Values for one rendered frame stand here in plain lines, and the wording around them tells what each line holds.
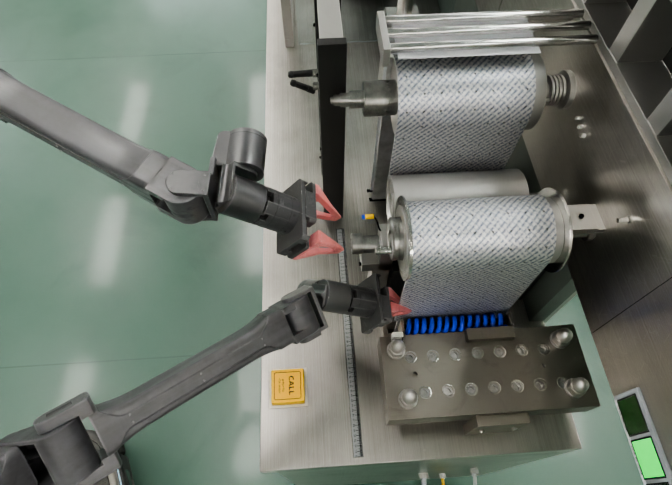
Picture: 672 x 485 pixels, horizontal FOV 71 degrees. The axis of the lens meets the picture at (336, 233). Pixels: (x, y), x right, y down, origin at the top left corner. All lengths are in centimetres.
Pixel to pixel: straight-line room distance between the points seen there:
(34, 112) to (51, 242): 186
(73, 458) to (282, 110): 109
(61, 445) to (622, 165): 89
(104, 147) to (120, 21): 297
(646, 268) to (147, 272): 198
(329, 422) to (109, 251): 165
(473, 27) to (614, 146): 30
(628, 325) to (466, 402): 31
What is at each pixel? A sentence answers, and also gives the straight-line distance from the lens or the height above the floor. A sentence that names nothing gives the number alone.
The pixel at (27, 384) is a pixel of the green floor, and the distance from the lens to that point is 236.
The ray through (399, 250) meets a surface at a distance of 79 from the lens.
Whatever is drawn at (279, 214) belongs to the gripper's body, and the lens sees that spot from 66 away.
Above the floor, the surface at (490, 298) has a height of 110.
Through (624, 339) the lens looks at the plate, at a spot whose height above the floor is 123.
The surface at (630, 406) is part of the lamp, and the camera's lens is 90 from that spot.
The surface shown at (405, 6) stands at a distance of 135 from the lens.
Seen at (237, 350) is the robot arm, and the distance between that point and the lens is 78.
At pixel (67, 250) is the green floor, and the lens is 256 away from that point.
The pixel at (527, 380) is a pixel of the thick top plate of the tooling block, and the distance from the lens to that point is 102.
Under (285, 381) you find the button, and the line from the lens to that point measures 107.
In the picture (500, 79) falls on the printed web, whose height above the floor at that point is 140.
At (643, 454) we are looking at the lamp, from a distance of 91.
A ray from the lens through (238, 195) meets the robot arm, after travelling 63.
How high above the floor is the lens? 196
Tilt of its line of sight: 59 degrees down
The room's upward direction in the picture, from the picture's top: straight up
